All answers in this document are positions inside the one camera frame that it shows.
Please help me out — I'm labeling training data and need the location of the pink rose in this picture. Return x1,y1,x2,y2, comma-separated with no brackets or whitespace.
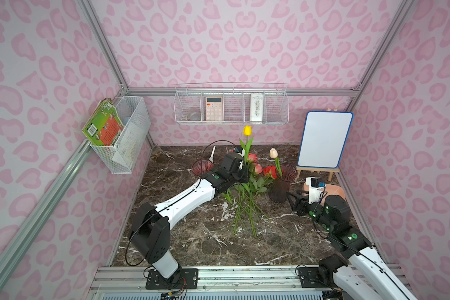
247,153,258,163
253,164,263,175

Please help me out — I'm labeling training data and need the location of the green and red book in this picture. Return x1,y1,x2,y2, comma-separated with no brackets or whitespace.
82,98,125,146

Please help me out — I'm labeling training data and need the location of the pink calculator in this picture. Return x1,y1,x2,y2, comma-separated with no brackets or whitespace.
205,96,224,121

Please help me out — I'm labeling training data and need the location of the white wire wall shelf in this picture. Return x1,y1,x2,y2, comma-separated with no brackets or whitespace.
173,84,290,125

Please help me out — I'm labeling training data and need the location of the cream white tulip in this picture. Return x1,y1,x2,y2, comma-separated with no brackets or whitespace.
269,147,282,178

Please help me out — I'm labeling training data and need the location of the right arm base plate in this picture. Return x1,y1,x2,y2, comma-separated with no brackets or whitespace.
295,265,337,289

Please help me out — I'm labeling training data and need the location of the yellow tulip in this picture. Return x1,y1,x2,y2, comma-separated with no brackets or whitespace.
239,125,253,166

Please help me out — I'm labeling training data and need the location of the pink plastic tray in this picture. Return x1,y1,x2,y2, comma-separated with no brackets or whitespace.
303,183,346,204

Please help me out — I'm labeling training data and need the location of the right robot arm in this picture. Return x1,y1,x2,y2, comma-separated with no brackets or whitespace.
286,190,415,300

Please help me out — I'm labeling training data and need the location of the white mesh side basket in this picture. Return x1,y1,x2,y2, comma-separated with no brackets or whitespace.
90,96,151,175

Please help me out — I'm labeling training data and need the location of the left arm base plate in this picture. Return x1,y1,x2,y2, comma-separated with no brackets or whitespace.
146,267,199,290

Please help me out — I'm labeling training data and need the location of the small whiteboard on easel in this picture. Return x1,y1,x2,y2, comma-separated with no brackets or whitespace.
296,111,354,180

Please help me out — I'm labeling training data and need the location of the dark red vase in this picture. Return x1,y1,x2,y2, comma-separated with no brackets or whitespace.
268,164,298,204
191,159,214,178

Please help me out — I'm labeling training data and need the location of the white tag on vase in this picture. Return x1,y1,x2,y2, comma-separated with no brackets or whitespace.
209,146,216,163

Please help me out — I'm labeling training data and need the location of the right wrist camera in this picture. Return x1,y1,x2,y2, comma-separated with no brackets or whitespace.
305,177,326,204

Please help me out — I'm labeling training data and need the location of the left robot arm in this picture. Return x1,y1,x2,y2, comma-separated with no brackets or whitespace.
129,152,249,280

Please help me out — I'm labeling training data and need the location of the small glass bowl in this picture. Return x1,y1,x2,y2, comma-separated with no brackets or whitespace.
186,110,202,122

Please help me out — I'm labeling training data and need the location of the red rose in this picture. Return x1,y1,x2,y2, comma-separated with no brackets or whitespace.
262,166,277,180

